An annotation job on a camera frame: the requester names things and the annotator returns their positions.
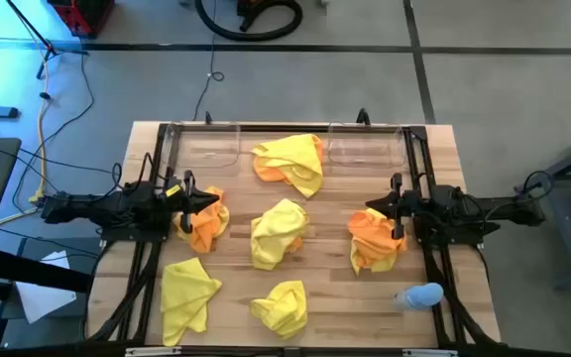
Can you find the white paper sheet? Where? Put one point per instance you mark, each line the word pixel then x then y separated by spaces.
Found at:
pixel 42 297

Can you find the light blue plastic bottle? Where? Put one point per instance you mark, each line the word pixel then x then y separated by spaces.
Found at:
pixel 422 296

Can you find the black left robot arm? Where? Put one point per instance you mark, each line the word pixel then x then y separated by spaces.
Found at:
pixel 117 208

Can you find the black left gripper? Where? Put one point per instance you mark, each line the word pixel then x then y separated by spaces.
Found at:
pixel 186 205

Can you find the black tripod stand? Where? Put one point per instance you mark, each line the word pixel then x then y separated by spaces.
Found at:
pixel 52 50

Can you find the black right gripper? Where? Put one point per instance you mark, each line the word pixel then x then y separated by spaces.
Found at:
pixel 412 204

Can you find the black aluminium table frame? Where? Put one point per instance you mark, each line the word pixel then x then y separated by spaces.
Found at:
pixel 418 133

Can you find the red black tool case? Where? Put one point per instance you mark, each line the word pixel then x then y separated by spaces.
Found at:
pixel 82 15

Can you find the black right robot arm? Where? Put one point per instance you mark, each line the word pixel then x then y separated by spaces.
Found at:
pixel 464 208

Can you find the clear plastic bin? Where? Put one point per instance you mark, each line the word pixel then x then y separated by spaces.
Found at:
pixel 206 149
pixel 365 144

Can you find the white metal bracket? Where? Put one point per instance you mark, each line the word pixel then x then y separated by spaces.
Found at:
pixel 434 353
pixel 151 351

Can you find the grey metal cart frame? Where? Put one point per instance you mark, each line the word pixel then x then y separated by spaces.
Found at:
pixel 563 166

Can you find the black desk base beam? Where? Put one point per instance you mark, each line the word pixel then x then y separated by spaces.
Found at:
pixel 28 270

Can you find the black clamp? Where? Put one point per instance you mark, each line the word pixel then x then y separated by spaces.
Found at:
pixel 363 118
pixel 208 119

